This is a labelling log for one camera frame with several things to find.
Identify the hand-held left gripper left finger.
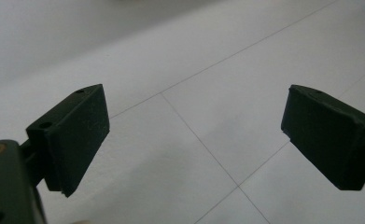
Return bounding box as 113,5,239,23
25,83,111,199

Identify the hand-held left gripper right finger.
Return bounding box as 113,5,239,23
280,84,365,191

